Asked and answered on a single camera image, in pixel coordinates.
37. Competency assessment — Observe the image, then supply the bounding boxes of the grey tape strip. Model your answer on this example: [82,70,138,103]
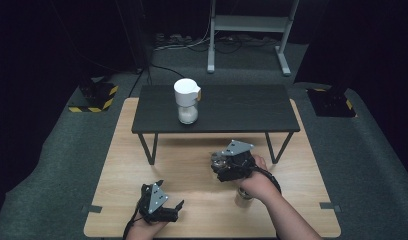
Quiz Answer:
[80,204,103,215]
[318,201,343,213]

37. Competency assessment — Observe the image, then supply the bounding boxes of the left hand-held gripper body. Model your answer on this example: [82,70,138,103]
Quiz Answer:
[137,183,180,224]

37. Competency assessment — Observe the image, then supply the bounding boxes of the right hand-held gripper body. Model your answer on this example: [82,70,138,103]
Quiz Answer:
[211,139,260,183]

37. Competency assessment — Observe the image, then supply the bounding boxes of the black base with yellow stripes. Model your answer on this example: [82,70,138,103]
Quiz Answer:
[67,78,120,114]
[306,84,357,119]

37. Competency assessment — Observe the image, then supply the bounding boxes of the right hand-held gripper cable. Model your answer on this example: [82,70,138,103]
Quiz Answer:
[255,165,283,195]

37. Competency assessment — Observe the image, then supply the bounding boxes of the person's right hand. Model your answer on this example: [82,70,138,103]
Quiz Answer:
[236,153,282,202]

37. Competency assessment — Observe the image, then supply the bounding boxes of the white-lidded seasoning jar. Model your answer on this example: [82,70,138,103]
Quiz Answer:
[173,77,203,126]

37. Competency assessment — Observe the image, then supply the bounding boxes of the black shelf with metal legs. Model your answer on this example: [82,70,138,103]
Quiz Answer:
[130,84,302,166]

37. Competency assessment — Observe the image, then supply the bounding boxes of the black floor cable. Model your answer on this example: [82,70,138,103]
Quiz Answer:
[127,62,193,98]

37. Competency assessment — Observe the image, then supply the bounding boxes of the hand-held gripper cable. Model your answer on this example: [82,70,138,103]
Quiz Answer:
[255,165,283,195]
[122,203,144,240]

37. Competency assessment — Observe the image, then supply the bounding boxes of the white floor cable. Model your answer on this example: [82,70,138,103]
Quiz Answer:
[154,16,214,52]

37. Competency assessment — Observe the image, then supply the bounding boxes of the power strip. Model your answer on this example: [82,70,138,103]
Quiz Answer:
[154,32,195,48]

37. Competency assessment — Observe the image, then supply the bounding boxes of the left hand-held gripper cable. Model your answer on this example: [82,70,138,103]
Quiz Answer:
[122,203,144,240]

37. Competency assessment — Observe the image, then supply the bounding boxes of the grey metal stand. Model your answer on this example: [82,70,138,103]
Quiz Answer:
[206,0,301,77]

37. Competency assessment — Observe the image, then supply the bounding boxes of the person's left hand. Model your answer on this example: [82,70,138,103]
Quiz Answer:
[124,216,170,240]

